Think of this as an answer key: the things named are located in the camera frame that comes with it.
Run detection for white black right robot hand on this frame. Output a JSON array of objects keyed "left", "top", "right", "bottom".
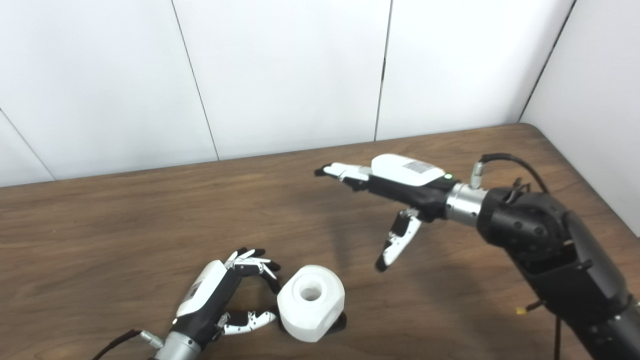
[{"left": 314, "top": 153, "right": 458, "bottom": 273}]

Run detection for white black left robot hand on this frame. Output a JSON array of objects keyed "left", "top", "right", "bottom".
[{"left": 170, "top": 247, "right": 282, "bottom": 351}]

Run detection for round white plastic piece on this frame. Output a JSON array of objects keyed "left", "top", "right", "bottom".
[{"left": 277, "top": 265, "right": 346, "bottom": 343}]

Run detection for black plastic holder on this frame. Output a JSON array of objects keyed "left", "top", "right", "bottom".
[{"left": 325, "top": 310, "right": 348, "bottom": 336}]

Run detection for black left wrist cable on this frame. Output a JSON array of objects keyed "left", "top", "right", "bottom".
[{"left": 90, "top": 328, "right": 166, "bottom": 360}]

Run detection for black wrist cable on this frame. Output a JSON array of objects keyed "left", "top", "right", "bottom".
[
  {"left": 90, "top": 328, "right": 166, "bottom": 360},
  {"left": 470, "top": 153, "right": 551, "bottom": 196}
]

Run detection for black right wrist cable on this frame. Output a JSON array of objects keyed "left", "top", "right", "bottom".
[{"left": 470, "top": 153, "right": 551, "bottom": 196}]

